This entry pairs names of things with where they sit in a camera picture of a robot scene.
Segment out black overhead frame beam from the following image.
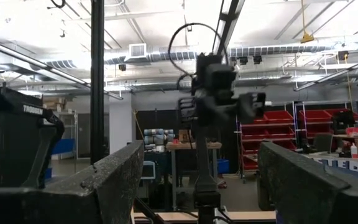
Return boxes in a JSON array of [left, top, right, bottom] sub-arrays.
[[212, 0, 247, 55]]

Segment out blue cereal box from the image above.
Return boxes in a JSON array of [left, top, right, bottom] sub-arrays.
[[311, 154, 358, 185]]

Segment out white bottle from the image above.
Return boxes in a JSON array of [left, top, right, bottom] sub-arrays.
[[349, 142, 358, 160]]

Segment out white ceiling vent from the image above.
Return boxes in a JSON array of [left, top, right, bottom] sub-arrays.
[[128, 42, 148, 59]]

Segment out yellow ceiling hanger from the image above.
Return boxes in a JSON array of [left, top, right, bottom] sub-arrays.
[[300, 30, 316, 45]]

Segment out wooden top workbench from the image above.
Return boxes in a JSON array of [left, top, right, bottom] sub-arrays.
[[165, 141, 223, 213]]

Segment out blue storage bin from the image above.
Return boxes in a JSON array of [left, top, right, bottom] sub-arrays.
[[217, 158, 230, 175]]

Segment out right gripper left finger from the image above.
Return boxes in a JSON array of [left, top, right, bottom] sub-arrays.
[[0, 139, 145, 224]]

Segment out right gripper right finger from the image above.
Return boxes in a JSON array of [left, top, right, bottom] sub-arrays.
[[257, 140, 358, 224]]

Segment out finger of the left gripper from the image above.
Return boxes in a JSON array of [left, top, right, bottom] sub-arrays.
[[194, 96, 221, 127], [239, 91, 267, 126]]

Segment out red bin shelving rack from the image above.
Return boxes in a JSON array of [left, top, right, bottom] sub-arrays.
[[235, 98, 358, 175]]

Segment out wooden table side board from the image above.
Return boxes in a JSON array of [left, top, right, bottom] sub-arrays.
[[131, 210, 277, 224]]

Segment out grey fabric rolls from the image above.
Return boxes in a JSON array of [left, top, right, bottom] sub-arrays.
[[143, 128, 177, 146]]

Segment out black vertical frame post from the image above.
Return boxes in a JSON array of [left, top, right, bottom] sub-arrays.
[[89, 0, 106, 164]]

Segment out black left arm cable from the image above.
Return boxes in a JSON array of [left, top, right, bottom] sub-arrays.
[[167, 22, 230, 79]]

